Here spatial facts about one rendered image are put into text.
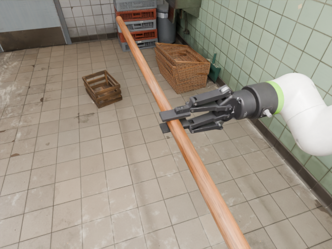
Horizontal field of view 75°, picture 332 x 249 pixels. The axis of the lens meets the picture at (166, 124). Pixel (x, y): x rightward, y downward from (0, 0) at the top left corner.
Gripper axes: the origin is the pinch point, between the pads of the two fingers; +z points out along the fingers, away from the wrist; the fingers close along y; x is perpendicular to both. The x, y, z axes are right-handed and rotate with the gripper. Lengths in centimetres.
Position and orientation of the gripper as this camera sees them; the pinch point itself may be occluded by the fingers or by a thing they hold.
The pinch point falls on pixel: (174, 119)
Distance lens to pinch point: 52.4
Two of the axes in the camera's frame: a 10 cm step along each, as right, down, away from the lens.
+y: 0.1, 7.3, 6.9
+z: -9.5, 2.2, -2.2
